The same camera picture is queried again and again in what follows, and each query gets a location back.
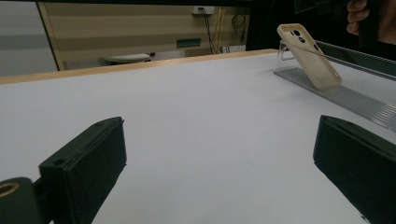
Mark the clear acrylic display rack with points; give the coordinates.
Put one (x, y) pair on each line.
(358, 102)

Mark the wooden desk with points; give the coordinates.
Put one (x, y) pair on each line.
(118, 28)

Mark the white power outlet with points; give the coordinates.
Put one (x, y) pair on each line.
(204, 10)

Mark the grey stool seat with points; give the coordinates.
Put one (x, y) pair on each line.
(127, 58)

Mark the beige phone case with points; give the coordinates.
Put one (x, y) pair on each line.
(314, 62)

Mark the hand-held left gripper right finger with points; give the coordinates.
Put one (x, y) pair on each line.
(358, 161)

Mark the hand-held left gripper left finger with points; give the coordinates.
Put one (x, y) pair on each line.
(90, 161)

